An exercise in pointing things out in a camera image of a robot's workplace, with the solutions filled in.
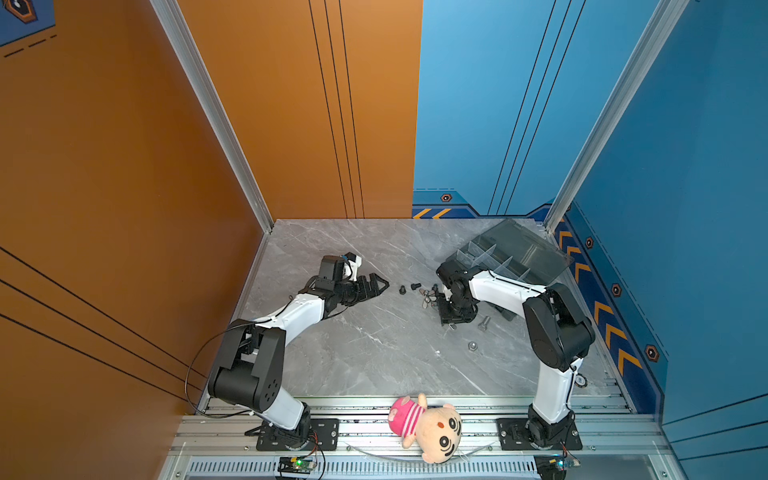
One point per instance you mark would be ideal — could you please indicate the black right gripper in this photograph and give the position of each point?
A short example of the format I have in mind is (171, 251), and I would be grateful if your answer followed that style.
(445, 318)

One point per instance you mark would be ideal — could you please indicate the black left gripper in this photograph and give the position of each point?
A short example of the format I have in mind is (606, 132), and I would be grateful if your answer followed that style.
(372, 291)

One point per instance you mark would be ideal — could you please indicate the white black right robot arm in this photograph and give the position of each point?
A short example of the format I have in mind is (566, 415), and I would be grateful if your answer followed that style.
(559, 332)

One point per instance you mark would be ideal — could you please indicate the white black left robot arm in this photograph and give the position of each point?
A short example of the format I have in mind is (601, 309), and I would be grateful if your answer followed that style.
(249, 365)

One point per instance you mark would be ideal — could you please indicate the silver bolt on table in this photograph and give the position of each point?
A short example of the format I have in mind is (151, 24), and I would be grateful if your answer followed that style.
(483, 324)

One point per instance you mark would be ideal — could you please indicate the grey plastic organizer box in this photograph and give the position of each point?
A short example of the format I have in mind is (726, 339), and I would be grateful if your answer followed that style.
(510, 263)

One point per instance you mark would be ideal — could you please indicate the pink plush doll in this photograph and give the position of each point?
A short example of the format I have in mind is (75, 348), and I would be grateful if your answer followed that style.
(437, 431)

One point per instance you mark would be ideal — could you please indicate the right green circuit board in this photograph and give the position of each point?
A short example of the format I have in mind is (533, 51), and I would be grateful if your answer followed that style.
(555, 468)

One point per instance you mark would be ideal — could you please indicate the green circuit board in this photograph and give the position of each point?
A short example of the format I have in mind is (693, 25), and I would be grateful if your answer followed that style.
(296, 467)
(555, 468)

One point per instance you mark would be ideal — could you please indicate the left green circuit board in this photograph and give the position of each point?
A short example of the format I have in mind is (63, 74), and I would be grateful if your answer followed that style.
(296, 467)

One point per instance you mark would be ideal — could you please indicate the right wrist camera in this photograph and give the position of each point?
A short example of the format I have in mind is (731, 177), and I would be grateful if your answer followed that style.
(451, 271)

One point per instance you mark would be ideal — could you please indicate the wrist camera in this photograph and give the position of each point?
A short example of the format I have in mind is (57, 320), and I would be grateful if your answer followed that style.
(340, 267)
(451, 271)

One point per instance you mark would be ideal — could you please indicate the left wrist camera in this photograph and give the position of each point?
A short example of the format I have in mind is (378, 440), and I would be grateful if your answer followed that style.
(340, 267)

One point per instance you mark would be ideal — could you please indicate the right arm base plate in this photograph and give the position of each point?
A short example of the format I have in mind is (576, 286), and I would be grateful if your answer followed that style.
(535, 434)

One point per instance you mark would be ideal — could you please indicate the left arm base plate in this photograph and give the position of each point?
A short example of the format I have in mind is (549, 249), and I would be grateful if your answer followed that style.
(312, 432)

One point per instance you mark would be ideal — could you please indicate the aluminium rail frame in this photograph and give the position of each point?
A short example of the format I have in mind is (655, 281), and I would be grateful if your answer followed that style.
(617, 443)

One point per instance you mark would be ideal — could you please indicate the aluminium corner post left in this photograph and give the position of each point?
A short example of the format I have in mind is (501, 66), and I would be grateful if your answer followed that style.
(177, 31)

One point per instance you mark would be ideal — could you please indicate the aluminium corner post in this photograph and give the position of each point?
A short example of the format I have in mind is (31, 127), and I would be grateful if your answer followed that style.
(177, 31)
(653, 38)

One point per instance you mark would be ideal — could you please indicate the aluminium corner post right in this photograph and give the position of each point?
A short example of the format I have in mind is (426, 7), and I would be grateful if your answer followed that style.
(653, 38)

